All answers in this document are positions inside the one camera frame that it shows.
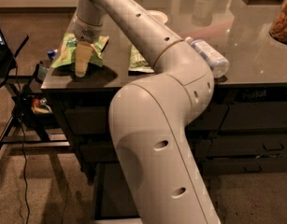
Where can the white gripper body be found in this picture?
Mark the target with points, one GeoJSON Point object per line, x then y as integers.
{"type": "Point", "coordinates": [86, 32]}

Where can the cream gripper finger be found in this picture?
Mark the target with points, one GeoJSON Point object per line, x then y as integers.
{"type": "Point", "coordinates": [84, 52]}

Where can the green rice chip bag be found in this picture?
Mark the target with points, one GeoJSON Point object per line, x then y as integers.
{"type": "Point", "coordinates": [66, 55]}

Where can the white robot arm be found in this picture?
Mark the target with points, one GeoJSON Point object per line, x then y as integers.
{"type": "Point", "coordinates": [147, 117]}

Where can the green kettle chip bag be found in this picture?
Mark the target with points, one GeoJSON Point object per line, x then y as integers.
{"type": "Point", "coordinates": [137, 62]}

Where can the top left drawer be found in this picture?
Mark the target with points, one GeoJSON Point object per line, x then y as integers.
{"type": "Point", "coordinates": [94, 119]}

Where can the middle left drawer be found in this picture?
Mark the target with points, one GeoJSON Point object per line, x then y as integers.
{"type": "Point", "coordinates": [104, 151]}

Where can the open bottom drawer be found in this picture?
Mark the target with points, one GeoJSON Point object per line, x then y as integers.
{"type": "Point", "coordinates": [113, 190]}

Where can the middle right drawer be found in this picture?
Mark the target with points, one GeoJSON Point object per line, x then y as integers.
{"type": "Point", "coordinates": [248, 145]}

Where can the bottom right drawer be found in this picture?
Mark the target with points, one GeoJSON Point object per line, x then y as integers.
{"type": "Point", "coordinates": [244, 166]}

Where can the top right drawer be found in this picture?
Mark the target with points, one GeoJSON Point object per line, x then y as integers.
{"type": "Point", "coordinates": [256, 116]}

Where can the blue capped bottle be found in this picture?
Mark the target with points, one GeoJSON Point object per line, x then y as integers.
{"type": "Point", "coordinates": [52, 53]}

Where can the black device with screen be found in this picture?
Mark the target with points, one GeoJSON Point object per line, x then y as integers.
{"type": "Point", "coordinates": [41, 71]}

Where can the colourful items on shelf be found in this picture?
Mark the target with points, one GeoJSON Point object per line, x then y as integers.
{"type": "Point", "coordinates": [40, 106]}

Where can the white paper bowl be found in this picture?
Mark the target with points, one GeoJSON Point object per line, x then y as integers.
{"type": "Point", "coordinates": [159, 16]}

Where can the black side desk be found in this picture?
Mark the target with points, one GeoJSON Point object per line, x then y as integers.
{"type": "Point", "coordinates": [24, 126]}

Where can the clear plastic water bottle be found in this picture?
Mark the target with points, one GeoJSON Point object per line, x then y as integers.
{"type": "Point", "coordinates": [218, 64]}

